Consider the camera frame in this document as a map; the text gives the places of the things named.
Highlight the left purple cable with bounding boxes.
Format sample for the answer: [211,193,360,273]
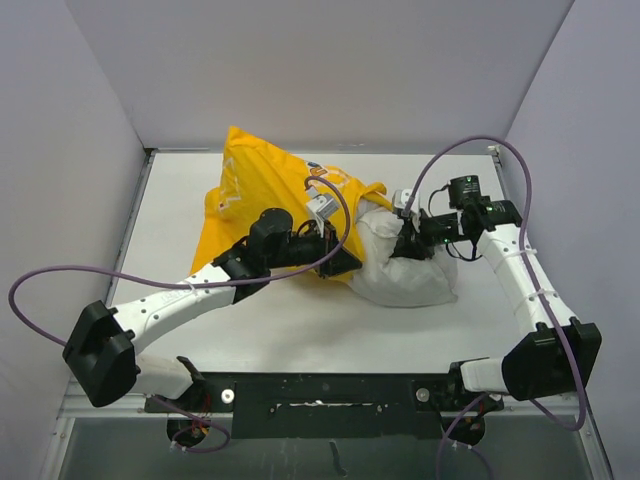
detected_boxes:
[7,174,352,456]

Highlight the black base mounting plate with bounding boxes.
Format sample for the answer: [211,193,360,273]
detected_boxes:
[144,371,477,440]

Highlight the aluminium frame rail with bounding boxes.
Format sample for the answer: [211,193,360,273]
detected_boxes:
[52,150,610,479]

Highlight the yellow printed pillowcase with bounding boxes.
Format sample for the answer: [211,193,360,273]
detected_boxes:
[190,126,391,273]

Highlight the purple cable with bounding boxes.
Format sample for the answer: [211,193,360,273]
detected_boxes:
[7,174,352,456]
[402,134,589,480]

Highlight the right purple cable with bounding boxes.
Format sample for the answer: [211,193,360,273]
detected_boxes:
[402,134,589,480]

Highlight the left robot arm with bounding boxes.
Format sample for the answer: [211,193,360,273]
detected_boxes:
[63,208,362,411]

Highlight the white pillow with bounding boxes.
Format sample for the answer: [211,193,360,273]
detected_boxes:
[348,200,458,308]

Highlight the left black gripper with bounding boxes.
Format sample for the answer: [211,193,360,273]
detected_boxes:
[266,220,362,280]

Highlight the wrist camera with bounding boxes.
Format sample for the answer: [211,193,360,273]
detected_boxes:
[392,189,420,219]
[306,187,340,223]

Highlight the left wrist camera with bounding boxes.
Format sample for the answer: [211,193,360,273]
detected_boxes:
[306,187,340,223]

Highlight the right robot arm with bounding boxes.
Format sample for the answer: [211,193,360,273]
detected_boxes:
[392,175,602,409]

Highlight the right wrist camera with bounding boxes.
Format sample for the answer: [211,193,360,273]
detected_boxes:
[392,189,420,219]

